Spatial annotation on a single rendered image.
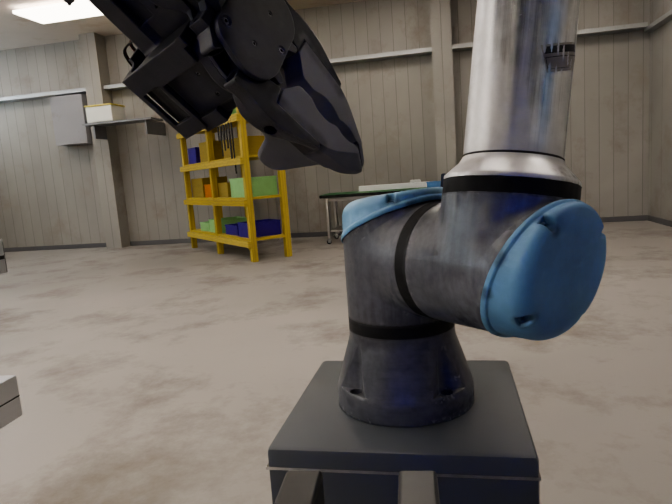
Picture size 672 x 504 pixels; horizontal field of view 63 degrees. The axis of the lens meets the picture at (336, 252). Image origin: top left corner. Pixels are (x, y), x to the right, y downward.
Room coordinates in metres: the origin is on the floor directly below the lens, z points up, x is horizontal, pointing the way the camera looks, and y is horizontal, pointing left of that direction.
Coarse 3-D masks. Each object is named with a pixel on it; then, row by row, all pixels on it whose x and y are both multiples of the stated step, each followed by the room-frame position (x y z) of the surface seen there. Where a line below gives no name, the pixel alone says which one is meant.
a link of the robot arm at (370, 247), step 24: (408, 192) 0.54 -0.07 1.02; (432, 192) 0.54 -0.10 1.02; (360, 216) 0.55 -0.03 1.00; (384, 216) 0.54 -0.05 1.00; (408, 216) 0.52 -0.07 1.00; (360, 240) 0.55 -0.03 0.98; (384, 240) 0.53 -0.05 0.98; (408, 240) 0.50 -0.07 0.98; (360, 264) 0.55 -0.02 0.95; (384, 264) 0.52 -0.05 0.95; (360, 288) 0.55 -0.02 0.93; (384, 288) 0.53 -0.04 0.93; (360, 312) 0.56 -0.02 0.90; (384, 312) 0.54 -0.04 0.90; (408, 312) 0.53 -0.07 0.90
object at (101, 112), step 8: (104, 104) 9.29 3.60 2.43; (112, 104) 9.31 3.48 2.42; (88, 112) 9.36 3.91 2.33; (96, 112) 9.33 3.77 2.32; (104, 112) 9.30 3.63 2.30; (112, 112) 9.30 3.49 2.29; (120, 112) 9.52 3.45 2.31; (88, 120) 9.37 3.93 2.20; (96, 120) 9.34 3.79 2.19; (104, 120) 9.31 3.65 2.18; (112, 120) 9.29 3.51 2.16
